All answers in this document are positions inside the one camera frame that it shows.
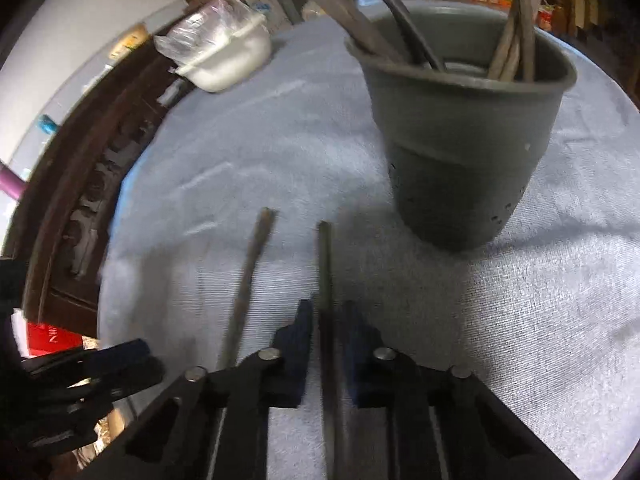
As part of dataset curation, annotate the grey box appliance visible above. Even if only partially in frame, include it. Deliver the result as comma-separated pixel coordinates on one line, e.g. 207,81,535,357
206,0,301,28

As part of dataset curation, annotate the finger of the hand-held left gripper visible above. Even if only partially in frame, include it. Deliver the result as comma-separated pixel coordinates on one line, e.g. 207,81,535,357
40,357,166,413
22,338,152,378

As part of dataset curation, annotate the black thin chopstick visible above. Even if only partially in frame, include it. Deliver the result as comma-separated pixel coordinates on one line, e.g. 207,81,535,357
350,0,447,72

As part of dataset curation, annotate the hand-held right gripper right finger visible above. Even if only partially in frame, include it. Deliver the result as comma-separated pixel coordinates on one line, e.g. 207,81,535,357
342,300,581,480

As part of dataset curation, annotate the bundle of dark chopsticks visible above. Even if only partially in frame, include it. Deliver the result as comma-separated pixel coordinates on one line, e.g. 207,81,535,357
272,0,538,83

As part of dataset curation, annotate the white plastic container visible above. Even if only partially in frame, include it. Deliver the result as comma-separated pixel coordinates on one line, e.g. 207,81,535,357
172,12,273,93

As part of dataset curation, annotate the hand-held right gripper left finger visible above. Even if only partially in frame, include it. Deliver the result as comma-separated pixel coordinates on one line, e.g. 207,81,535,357
80,300,316,480

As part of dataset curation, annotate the brown worn chopstick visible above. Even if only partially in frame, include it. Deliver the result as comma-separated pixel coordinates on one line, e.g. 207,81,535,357
216,208,277,371

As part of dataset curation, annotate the clear plastic bag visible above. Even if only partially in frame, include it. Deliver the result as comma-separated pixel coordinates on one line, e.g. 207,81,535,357
154,0,256,68

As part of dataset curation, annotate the dark grey chopstick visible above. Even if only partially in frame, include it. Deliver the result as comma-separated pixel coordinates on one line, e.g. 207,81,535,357
316,221,346,480

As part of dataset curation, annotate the purple bottle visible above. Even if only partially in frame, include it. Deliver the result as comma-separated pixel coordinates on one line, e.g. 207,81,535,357
0,162,26,201

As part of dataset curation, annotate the yellow sticker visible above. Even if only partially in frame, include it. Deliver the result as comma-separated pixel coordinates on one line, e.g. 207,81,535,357
107,35,146,61

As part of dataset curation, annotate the dark carved wooden frame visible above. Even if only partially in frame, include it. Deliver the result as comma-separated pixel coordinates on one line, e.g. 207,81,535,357
2,0,216,338

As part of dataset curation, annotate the red package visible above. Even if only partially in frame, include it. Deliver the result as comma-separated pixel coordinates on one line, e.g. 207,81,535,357
25,322,83,356

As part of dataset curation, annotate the grey perforated utensil holder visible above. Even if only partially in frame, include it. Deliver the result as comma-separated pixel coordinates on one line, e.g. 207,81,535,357
345,6,578,252

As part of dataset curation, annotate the grey-blue towel cloth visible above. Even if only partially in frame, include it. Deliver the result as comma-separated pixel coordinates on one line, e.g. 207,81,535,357
97,2,640,480

